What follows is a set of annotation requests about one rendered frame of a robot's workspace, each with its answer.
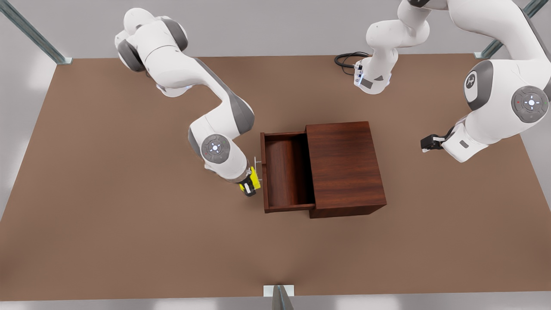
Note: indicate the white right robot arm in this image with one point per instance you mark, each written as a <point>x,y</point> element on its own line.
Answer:
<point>181,73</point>

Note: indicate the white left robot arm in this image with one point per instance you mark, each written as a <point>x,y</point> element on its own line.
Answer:
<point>499,51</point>

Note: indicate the dark wooden cabinet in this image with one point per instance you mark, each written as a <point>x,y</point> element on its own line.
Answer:
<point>344,168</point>

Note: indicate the silver frame post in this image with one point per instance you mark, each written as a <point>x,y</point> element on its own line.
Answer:
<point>503,38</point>
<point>280,297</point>
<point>30,30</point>

